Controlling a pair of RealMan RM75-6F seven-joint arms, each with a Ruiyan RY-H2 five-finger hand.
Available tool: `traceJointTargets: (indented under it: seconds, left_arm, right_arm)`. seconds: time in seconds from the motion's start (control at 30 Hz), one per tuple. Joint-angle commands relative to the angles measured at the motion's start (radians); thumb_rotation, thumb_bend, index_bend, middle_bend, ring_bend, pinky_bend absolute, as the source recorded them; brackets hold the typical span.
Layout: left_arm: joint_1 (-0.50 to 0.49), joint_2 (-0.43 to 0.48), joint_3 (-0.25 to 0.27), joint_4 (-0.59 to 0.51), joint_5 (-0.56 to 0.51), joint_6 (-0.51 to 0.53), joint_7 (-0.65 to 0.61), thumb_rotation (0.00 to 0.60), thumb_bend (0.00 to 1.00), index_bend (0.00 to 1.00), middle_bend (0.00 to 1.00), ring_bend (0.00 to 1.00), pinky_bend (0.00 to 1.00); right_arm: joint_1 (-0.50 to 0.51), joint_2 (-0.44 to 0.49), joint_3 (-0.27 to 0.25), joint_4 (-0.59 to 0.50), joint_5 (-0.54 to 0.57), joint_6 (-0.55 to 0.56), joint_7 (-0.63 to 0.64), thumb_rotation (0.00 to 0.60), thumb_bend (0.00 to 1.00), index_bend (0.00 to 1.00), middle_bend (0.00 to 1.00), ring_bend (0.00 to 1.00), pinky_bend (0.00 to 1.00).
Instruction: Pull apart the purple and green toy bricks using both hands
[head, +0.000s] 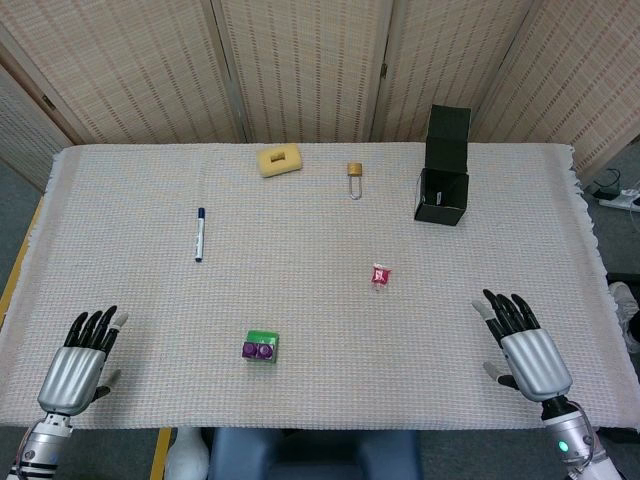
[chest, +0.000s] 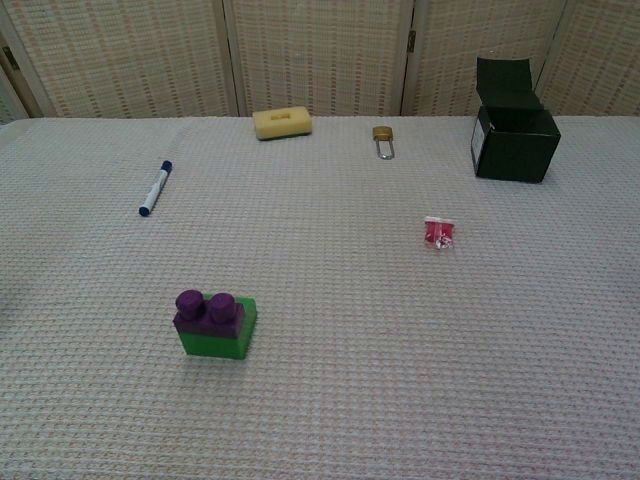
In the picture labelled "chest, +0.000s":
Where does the yellow sponge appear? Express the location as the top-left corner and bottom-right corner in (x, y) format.
(252, 105), (315, 142)

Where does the small red candy packet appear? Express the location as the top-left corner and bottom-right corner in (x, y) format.
(422, 215), (458, 253)

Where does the green and purple toy block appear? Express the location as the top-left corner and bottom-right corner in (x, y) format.
(175, 295), (260, 361)

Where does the purple small block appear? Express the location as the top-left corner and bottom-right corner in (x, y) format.
(172, 289), (246, 340)

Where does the woven folding screen panel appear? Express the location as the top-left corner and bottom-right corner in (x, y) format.
(223, 0), (419, 118)
(534, 0), (640, 118)
(0, 67), (31, 126)
(402, 0), (571, 118)
(0, 0), (242, 120)

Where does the white marker with blue cap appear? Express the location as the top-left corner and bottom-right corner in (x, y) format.
(137, 159), (175, 219)

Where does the brass padlock with long shackle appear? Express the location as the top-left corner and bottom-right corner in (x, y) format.
(371, 125), (396, 162)

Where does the open black cardboard box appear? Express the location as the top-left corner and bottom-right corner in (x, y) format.
(471, 56), (562, 185)

